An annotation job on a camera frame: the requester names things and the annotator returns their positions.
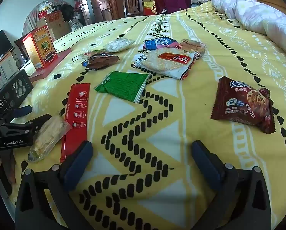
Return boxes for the yellow patterned bedsheet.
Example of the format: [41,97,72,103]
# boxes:
[7,1,286,230]

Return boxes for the clear white snack packet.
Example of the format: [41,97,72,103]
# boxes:
[103,38,134,53]

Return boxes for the flat dark red box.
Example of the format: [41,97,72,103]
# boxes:
[29,50,73,82]

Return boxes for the clear plastic bag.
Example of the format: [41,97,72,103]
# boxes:
[69,19,83,31]

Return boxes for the large cardboard box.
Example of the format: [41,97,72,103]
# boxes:
[47,18,72,40]

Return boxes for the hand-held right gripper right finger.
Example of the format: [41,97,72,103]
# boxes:
[191,140,271,230]

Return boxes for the blue snack packet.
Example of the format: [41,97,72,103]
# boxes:
[143,37,179,51]

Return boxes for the wooden headboard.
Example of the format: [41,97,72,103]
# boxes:
[254,0,286,17]

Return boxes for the carved wooden chair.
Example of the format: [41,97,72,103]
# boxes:
[120,0,146,17]

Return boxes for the black bag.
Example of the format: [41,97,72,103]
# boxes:
[62,4,75,21]

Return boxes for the pink floral quilt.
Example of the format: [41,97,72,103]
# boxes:
[211,0,286,64]

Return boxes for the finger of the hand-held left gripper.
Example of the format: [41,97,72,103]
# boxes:
[0,114,52,139]
[3,105,33,122]

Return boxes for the clear pastry packet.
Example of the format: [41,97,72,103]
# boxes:
[28,115,70,162]

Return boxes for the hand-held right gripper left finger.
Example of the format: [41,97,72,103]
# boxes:
[15,140,94,230]

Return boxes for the dark brown snack packet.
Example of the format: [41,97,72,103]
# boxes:
[82,53,120,70]

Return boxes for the small cardboard box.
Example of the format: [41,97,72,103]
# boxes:
[39,10,64,25]

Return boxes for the green snack packet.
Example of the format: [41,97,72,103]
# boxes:
[95,71,150,103]

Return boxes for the white plastic bag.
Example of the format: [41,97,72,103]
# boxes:
[38,1,55,13]

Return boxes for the white rice cracker packet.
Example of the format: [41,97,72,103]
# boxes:
[135,48,201,80]

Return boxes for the brown cookie packet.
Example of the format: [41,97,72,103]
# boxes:
[210,76,276,135]

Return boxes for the orange red carton box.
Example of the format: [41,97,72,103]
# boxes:
[22,25,59,70]

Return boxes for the long red sachet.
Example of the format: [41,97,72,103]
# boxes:
[60,83,91,163]

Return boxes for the red gift box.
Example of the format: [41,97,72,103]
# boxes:
[143,0,161,16]

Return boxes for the tan biscuit packet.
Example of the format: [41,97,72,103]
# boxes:
[179,39,207,55]

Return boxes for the open room door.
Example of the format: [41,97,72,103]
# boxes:
[75,0,91,25]

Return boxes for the round cloth-covered board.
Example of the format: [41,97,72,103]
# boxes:
[22,1,62,37]

